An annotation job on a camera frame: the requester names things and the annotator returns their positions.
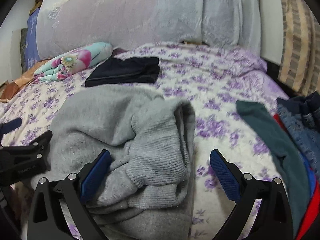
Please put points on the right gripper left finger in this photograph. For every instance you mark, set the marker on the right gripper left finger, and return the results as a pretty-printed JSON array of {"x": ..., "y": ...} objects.
[{"x": 46, "y": 219}]

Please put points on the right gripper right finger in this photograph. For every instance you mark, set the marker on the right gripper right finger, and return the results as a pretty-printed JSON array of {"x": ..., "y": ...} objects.
[{"x": 273, "y": 220}]

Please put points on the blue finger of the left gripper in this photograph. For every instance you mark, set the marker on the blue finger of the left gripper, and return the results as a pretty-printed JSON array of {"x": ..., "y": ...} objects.
[{"x": 7, "y": 127}]

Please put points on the grey sweatpants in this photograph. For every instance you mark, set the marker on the grey sweatpants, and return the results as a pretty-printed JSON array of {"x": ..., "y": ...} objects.
[{"x": 148, "y": 191}]

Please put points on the red garment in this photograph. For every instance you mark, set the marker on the red garment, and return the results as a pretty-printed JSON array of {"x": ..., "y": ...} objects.
[{"x": 309, "y": 225}]

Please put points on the orange brown cloth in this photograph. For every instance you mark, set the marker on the orange brown cloth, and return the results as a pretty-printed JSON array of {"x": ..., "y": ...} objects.
[{"x": 10, "y": 89}]

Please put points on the dark teal garment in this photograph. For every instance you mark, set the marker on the dark teal garment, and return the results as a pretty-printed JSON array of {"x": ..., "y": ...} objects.
[{"x": 285, "y": 155}]

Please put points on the blue patterned cloth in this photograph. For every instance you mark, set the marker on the blue patterned cloth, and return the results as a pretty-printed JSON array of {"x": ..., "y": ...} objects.
[{"x": 31, "y": 52}]

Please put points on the colourful floral folded blanket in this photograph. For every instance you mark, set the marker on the colourful floral folded blanket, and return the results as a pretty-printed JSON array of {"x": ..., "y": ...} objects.
[{"x": 74, "y": 61}]

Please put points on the blue denim garment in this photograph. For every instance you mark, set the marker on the blue denim garment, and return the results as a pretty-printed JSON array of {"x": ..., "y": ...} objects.
[{"x": 300, "y": 116}]

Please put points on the black folded garment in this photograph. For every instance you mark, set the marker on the black folded garment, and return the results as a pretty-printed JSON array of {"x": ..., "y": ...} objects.
[{"x": 132, "y": 70}]

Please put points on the purple floral bedspread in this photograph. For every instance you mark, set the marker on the purple floral bedspread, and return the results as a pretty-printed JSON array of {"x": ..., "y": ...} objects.
[{"x": 213, "y": 80}]

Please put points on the beige striped curtain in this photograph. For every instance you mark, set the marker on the beige striped curtain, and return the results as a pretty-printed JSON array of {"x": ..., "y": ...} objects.
[{"x": 299, "y": 67}]

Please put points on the pale lilac headboard cover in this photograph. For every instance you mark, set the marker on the pale lilac headboard cover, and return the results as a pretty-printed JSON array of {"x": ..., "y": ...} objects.
[{"x": 63, "y": 25}]

